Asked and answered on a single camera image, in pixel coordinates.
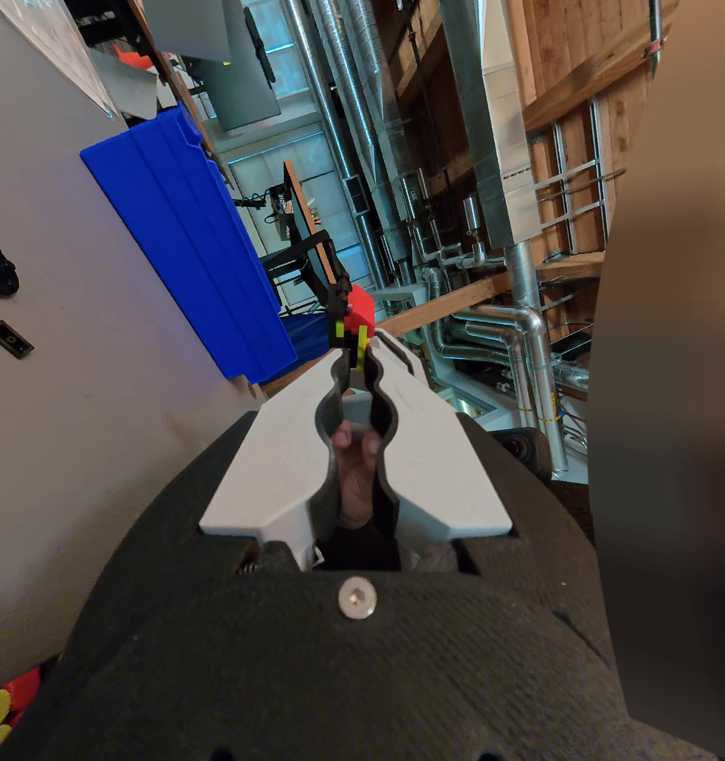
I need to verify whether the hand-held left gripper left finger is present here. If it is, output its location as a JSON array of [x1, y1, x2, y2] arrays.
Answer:
[[198, 348, 347, 573]]

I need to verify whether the metal cable tray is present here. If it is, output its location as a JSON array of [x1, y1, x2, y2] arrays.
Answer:
[[532, 98, 628, 250]]

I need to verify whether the person's right hand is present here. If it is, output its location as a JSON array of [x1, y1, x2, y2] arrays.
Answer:
[[332, 419, 382, 530]]

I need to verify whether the rectangular metal air duct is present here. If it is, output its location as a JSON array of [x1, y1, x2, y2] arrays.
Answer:
[[440, 0, 545, 250]]

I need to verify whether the yellow red lego car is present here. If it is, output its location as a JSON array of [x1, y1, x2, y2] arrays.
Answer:
[[328, 284, 376, 374]]

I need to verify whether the blue plastic bin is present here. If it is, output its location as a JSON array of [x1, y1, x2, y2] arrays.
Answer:
[[80, 101, 298, 384]]

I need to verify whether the background wooden desk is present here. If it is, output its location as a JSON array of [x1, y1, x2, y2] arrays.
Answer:
[[261, 159, 354, 313]]

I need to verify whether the cluster of silver pipes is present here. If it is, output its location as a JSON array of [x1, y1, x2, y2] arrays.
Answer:
[[282, 0, 607, 476]]

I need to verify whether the small black lego tile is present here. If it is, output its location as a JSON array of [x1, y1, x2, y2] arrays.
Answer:
[[0, 320, 35, 360]]

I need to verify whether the dark blue container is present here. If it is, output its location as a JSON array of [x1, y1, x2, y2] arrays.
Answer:
[[279, 309, 339, 381]]

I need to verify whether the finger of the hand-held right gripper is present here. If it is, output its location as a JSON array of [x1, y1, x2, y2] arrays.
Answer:
[[368, 326, 427, 390]]

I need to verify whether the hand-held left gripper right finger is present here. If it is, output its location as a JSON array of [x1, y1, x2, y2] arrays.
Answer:
[[365, 345, 514, 568]]

